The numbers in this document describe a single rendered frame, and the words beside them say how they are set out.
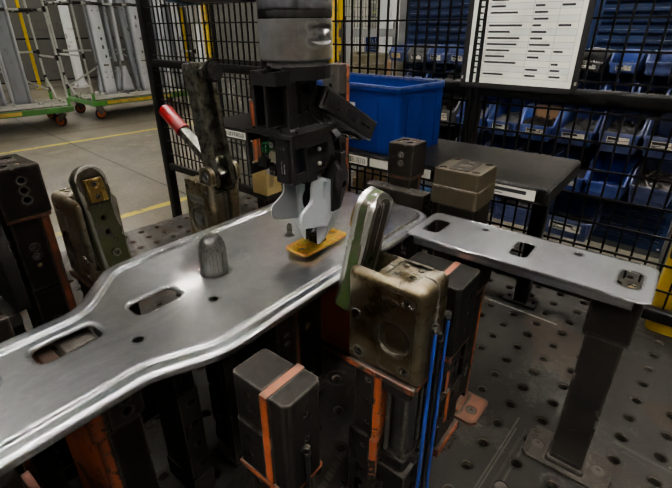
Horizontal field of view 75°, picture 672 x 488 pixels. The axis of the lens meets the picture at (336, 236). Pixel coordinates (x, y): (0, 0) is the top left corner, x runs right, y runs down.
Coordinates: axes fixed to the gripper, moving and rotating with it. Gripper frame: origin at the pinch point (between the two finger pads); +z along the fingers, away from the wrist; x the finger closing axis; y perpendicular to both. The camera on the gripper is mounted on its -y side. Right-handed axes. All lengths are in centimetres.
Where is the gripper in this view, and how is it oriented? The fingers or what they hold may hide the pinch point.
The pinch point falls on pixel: (316, 229)
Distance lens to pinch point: 56.4
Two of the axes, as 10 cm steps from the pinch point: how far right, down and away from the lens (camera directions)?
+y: -6.2, 3.5, -7.0
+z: 0.1, 9.0, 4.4
